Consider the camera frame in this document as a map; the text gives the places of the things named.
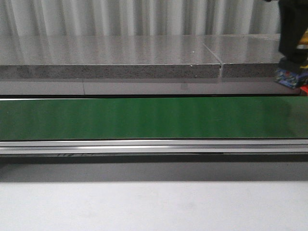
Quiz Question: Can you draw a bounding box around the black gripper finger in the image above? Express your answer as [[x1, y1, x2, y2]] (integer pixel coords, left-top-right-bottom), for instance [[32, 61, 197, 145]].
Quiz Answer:
[[278, 0, 308, 64]]

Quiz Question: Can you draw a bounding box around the yellow button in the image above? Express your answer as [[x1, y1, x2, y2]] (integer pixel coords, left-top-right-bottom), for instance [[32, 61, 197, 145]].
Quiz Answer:
[[274, 28, 308, 89]]

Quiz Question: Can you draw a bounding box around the red plastic tray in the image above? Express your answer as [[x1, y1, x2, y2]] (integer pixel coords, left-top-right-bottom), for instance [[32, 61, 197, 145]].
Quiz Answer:
[[300, 85, 308, 96]]

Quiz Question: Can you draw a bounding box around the white panel under slabs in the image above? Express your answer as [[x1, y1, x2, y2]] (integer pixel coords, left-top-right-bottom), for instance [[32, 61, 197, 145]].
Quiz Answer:
[[0, 77, 301, 96]]

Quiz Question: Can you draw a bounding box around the green conveyor belt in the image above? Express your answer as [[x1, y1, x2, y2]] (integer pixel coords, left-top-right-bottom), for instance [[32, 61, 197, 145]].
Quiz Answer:
[[0, 96, 308, 141]]

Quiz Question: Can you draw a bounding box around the grey speckled stone slab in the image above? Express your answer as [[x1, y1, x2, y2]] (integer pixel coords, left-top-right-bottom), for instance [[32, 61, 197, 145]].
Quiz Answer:
[[0, 36, 220, 79]]

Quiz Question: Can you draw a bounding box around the white pleated curtain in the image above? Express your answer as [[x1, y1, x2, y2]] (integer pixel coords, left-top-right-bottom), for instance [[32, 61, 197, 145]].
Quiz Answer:
[[0, 0, 280, 36]]

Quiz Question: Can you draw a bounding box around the aluminium conveyor side rail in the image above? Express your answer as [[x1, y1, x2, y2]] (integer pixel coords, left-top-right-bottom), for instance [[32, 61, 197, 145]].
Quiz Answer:
[[0, 139, 308, 157]]

